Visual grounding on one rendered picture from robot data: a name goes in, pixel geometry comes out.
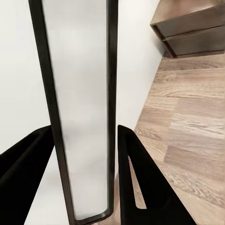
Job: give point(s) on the nightstand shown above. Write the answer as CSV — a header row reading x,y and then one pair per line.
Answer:
x,y
190,28

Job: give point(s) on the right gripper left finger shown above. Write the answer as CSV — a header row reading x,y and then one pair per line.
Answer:
x,y
21,169

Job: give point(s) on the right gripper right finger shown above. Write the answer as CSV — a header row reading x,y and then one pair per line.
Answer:
x,y
163,207

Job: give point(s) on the hardback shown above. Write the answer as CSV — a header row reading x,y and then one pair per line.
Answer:
x,y
77,44

